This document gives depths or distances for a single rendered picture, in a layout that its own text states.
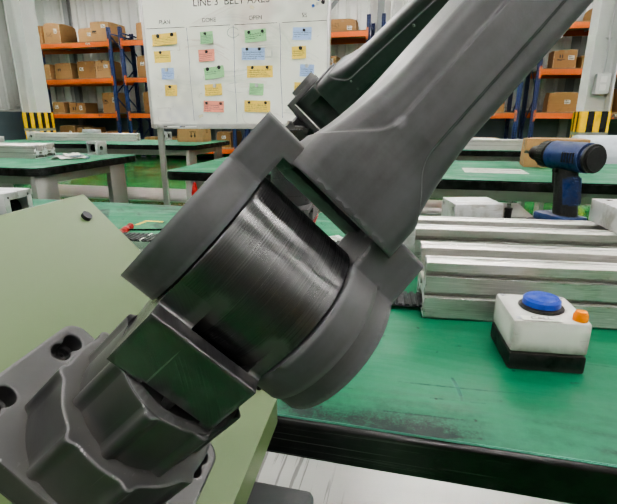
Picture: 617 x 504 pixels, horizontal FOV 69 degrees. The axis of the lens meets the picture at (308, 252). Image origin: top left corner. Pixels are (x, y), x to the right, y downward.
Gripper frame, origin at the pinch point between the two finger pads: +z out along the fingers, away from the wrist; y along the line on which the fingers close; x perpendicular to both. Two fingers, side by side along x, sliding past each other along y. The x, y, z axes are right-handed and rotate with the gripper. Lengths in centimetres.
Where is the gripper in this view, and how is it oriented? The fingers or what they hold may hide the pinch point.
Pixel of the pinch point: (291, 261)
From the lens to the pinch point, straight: 68.3
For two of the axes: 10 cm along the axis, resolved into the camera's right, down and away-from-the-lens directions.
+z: 0.0, 9.6, 2.9
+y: 1.4, -2.9, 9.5
